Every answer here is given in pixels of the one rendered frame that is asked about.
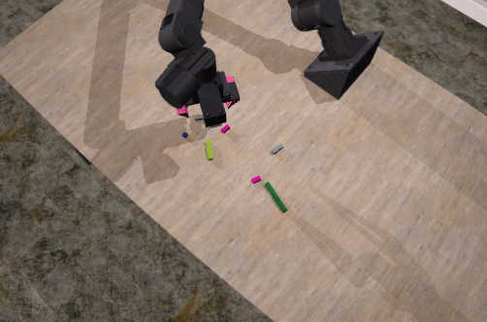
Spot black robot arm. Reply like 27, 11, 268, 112
155, 0, 368, 128

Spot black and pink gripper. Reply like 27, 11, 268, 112
177, 71, 240, 118

